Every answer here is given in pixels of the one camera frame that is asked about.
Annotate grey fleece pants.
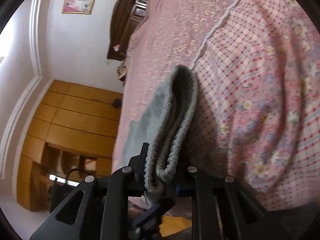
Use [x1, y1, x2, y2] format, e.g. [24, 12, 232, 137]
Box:
[121, 65, 199, 205]

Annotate orange wooden wardrobe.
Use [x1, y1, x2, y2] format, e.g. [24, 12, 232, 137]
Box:
[16, 80, 123, 211]

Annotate black wardrobe door knob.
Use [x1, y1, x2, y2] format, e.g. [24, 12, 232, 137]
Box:
[112, 99, 122, 108]

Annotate clothes pile on nightstand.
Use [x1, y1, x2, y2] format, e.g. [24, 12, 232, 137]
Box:
[117, 60, 127, 86]

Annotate grey fluffy robe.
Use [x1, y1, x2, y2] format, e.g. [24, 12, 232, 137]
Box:
[150, 204, 320, 240]

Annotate pink floral bed cover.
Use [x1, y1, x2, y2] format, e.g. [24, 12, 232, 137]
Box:
[112, 0, 319, 211]

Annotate dark wooden headboard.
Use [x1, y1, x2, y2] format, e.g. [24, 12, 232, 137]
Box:
[107, 0, 149, 61]

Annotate framed wedding photo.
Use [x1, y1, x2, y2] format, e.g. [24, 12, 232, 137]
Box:
[62, 0, 95, 15]

